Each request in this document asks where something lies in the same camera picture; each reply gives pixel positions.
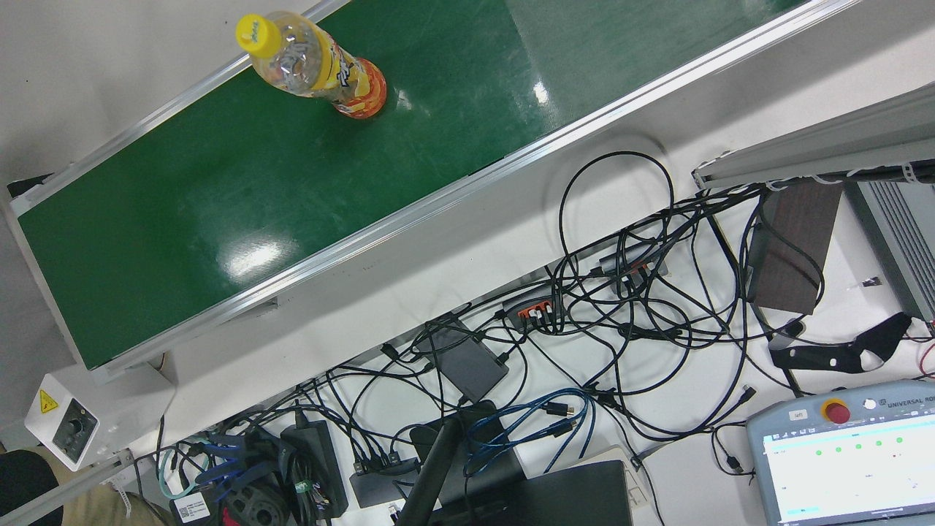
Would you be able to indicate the black flat bracket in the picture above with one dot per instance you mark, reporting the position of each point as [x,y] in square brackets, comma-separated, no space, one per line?
[833,358]

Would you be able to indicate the black monitor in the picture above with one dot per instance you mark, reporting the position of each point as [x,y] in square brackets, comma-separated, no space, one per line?
[570,498]

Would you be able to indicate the grey teach pendant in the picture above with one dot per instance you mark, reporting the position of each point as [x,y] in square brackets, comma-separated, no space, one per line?
[840,467]

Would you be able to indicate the black monitor stand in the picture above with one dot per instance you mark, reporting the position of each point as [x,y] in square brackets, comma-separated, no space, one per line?
[438,467]

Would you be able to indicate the white conveyor control box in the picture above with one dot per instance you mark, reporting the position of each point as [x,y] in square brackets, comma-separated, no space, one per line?
[67,429]

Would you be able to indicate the black hub orange ports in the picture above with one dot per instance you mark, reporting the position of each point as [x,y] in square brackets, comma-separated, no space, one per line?
[527,303]

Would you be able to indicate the orange juice bottle yellow cap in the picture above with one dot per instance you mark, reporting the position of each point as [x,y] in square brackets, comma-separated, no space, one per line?
[321,67]

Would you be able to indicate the black docking hub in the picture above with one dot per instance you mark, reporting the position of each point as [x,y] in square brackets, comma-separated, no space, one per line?
[380,486]

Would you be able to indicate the black round robot flange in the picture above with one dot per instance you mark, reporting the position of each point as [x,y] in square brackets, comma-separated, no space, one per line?
[252,505]

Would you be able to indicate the brown wood block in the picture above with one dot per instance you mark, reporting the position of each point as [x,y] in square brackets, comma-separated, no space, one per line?
[795,248]

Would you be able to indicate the green conveyor belt aluminium frame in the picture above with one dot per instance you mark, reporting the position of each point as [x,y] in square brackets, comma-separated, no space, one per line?
[292,183]

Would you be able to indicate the black power adapter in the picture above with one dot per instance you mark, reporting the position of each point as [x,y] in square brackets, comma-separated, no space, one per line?
[314,460]

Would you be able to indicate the aluminium frame post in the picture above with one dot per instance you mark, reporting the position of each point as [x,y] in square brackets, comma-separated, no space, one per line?
[825,146]

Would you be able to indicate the black flat box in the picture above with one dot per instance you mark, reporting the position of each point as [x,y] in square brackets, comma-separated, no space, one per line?
[469,361]

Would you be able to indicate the grey usb hub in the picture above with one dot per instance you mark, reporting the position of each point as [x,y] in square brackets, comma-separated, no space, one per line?
[627,259]

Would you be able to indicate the white label tag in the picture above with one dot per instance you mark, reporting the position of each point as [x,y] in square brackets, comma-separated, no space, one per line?
[192,506]

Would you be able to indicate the khaki trouser leg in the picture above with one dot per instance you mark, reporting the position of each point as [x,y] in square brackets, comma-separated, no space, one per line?
[109,508]

